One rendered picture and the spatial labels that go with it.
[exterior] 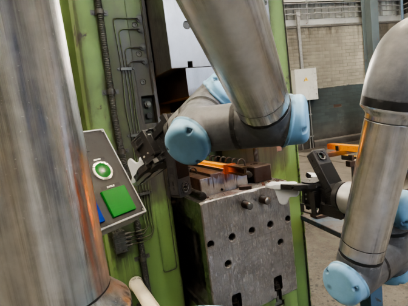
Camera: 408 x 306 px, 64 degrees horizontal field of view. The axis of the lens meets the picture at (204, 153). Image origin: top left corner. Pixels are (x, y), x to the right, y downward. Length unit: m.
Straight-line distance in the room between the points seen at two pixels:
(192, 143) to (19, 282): 0.31
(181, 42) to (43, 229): 0.96
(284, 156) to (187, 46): 0.70
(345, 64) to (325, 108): 1.23
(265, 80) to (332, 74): 8.64
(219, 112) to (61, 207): 0.31
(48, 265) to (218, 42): 0.24
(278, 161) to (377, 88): 1.03
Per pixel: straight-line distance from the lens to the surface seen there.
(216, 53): 0.34
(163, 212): 1.27
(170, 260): 1.34
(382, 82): 0.54
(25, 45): 0.25
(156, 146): 0.71
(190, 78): 1.13
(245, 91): 0.38
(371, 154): 0.56
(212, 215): 1.12
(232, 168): 1.17
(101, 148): 0.96
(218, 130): 0.49
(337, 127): 9.05
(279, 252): 1.34
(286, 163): 1.56
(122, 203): 0.89
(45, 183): 0.25
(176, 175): 0.69
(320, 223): 1.35
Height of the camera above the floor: 1.21
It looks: 7 degrees down
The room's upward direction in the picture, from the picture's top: 7 degrees counter-clockwise
